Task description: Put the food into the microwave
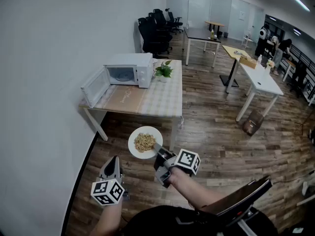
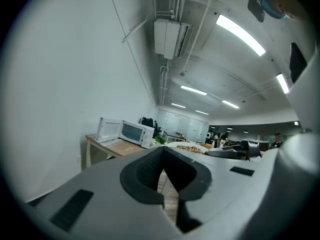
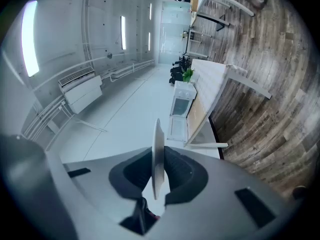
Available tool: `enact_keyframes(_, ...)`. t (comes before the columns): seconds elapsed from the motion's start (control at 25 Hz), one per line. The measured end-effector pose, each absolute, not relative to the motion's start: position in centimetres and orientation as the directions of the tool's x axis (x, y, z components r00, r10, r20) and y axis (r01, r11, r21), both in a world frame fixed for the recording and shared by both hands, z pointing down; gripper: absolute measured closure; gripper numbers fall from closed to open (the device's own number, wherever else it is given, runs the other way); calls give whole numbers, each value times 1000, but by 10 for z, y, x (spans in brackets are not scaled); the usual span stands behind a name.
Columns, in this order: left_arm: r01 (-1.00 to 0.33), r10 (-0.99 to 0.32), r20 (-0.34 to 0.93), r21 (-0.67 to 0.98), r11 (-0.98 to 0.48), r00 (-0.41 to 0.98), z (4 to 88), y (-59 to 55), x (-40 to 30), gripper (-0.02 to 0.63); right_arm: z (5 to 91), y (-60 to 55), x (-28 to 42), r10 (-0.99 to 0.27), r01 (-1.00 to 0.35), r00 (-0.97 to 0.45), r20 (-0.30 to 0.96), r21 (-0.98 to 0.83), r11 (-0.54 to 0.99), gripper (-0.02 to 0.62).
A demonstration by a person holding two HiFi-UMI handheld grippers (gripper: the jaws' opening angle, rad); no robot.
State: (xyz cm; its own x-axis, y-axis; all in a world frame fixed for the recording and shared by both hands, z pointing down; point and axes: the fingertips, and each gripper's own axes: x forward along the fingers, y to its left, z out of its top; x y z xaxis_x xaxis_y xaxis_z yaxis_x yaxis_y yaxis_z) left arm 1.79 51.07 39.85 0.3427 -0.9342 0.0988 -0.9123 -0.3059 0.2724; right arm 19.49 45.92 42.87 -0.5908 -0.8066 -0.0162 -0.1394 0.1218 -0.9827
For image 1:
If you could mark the yellow-top pedestal table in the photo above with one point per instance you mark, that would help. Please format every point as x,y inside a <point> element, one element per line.
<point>231,50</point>

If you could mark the person's right forearm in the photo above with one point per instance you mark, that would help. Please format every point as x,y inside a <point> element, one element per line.
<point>197,193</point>

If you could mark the wooden box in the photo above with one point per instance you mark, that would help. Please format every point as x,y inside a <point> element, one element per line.
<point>247,63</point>

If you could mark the round wooden-top table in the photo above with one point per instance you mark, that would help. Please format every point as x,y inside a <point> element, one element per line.
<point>214,23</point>

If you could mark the brown bag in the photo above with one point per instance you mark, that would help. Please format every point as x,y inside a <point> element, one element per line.
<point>253,123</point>

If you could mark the black-top table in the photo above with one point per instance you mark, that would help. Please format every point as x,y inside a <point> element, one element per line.
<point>199,33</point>

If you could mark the black office chair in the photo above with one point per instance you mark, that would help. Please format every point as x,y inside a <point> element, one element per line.
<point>147,36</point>
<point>153,15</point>
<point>160,15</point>
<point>176,23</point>

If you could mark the table with checkered cloth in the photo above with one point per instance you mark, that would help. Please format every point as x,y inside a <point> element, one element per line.
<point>162,99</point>

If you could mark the person's left forearm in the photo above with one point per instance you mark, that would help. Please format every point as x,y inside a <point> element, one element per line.
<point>108,217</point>

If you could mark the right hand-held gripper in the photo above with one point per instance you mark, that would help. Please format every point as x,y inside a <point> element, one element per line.
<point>187,161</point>

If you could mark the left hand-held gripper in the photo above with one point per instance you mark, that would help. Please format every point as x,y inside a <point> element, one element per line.
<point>108,192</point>

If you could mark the black flat board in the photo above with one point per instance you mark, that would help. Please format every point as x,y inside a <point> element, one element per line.
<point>243,198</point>

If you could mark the white paper sheet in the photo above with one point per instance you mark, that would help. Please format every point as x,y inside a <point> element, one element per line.
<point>242,15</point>

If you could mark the white round plate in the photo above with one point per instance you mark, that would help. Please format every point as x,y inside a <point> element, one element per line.
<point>137,131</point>

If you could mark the black metal shelving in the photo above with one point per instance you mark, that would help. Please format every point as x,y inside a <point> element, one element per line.
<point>307,58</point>

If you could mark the white microwave oven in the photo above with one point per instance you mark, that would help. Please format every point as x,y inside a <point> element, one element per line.
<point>145,67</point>

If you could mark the green potted plant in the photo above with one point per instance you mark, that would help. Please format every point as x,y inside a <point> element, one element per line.
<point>163,70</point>

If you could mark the small white stand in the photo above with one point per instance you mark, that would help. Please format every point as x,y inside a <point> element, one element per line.
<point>247,39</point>

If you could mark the small flower bunch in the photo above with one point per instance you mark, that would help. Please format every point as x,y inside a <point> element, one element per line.
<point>270,63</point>

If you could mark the white round backpack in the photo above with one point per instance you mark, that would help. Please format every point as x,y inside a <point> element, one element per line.
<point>263,33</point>

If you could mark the white power strip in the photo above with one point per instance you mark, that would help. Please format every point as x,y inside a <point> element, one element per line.
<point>213,53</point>

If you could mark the long white table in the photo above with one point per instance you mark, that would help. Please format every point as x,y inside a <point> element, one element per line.
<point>263,80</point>

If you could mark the yellow bottle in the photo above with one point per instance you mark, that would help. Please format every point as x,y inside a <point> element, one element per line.
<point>212,34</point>

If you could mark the person's black shirt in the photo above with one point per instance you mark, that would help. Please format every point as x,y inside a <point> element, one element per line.
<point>157,222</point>

